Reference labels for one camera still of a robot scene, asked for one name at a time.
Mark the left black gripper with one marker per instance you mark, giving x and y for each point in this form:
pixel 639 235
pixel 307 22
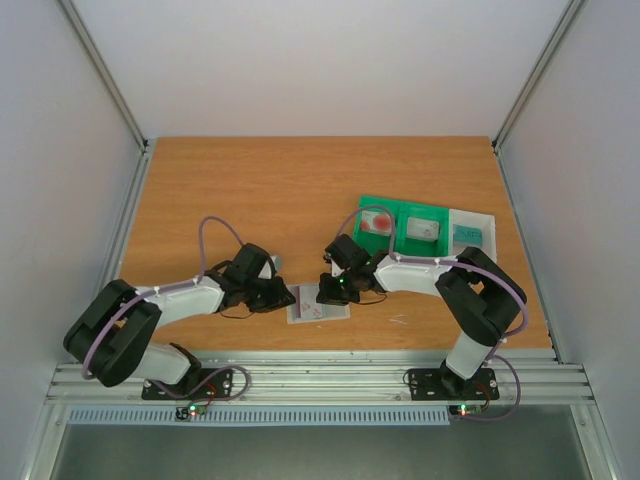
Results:
pixel 279 298

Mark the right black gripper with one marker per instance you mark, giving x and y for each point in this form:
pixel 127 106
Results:
pixel 331 291

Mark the translucent grey card holder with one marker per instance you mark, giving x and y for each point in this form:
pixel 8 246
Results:
pixel 331 312

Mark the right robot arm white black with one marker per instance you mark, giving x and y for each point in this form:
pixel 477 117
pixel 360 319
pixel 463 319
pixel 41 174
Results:
pixel 486 303

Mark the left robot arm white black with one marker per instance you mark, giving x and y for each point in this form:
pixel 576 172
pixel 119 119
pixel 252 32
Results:
pixel 112 338

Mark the red card black stripe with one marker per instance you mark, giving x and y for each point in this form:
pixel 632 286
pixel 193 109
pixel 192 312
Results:
pixel 295 308

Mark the card with red circles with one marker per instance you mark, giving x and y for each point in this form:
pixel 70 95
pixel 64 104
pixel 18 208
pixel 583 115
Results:
pixel 376 222

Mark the grey patterned card in bin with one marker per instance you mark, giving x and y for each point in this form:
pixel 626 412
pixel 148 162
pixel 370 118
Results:
pixel 422 229

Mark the teal VIP card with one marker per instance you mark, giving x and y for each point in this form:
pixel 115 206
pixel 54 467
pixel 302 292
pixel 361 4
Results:
pixel 467 235

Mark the green left bin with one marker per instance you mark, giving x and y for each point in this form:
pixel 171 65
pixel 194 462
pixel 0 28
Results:
pixel 373 243

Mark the green bin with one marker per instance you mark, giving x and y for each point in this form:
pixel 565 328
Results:
pixel 373 243
pixel 420 248

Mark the green middle bin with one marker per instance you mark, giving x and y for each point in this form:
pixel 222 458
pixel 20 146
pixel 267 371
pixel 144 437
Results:
pixel 420 248

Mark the white right bin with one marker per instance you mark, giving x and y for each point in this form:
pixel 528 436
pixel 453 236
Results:
pixel 483 221

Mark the left small circuit board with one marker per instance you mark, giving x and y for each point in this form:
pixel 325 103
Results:
pixel 192 412

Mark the small circuit board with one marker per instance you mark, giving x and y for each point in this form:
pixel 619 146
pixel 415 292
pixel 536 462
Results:
pixel 192 412
pixel 466 410

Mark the right small circuit board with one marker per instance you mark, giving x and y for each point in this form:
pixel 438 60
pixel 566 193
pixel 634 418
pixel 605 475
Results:
pixel 466 410

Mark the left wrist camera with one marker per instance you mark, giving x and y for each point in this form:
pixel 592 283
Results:
pixel 277 261

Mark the aluminium front rail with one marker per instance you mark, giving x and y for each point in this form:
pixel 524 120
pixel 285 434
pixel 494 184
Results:
pixel 349 377

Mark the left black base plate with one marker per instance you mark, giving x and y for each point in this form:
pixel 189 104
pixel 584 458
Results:
pixel 196 385

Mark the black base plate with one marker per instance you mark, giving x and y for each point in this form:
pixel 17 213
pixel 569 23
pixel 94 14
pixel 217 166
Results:
pixel 433 384
pixel 196 385

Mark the grey slotted cable duct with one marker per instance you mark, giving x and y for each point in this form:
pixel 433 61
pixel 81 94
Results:
pixel 261 416

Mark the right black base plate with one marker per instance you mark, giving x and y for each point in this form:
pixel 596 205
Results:
pixel 433 384

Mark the left aluminium frame post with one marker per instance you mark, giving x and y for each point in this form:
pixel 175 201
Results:
pixel 95 58

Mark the aluminium frame post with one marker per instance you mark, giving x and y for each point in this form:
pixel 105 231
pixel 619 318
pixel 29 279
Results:
pixel 95 58
pixel 559 33

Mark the right aluminium frame post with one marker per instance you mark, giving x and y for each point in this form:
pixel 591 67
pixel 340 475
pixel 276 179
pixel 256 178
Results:
pixel 559 33

